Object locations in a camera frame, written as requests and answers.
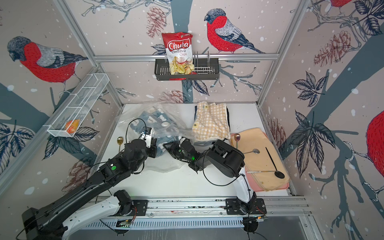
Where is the clear plastic vacuum bag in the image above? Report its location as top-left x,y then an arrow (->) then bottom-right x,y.
116,102 -> 196,173

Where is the beige checkered blanket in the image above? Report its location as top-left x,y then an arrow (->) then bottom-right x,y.
191,101 -> 231,142

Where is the red Chuba chips bag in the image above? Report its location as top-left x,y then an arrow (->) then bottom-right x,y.
162,32 -> 195,75

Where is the black spoon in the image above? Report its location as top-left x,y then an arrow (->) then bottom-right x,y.
245,146 -> 286,180

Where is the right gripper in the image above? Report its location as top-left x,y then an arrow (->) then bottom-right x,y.
162,143 -> 192,164

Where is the beige pink cutting board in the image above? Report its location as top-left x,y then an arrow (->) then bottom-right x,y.
230,128 -> 290,192

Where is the gold spoon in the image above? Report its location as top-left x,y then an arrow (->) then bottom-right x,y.
117,137 -> 124,152

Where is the black wall shelf basket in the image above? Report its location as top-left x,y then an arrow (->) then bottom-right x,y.
155,58 -> 220,81

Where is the white mesh wall basket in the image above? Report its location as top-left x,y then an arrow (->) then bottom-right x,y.
48,73 -> 110,138

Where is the silver spoon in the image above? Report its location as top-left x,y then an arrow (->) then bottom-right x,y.
243,149 -> 260,155

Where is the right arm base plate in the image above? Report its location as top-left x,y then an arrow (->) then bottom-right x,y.
224,198 -> 267,215

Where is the teal bear blanket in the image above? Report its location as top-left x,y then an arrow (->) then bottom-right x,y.
138,107 -> 187,158

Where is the metal dish rack wire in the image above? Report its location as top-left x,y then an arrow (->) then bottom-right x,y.
191,50 -> 211,75

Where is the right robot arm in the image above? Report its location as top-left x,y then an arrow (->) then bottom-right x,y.
163,138 -> 257,215

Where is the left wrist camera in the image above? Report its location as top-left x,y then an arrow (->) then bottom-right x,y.
139,127 -> 153,148

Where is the orange item in basket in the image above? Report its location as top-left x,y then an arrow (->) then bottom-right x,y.
64,119 -> 80,135

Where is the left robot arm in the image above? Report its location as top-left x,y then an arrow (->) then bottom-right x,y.
22,139 -> 157,240

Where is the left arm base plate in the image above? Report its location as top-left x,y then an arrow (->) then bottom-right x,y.
118,200 -> 149,217

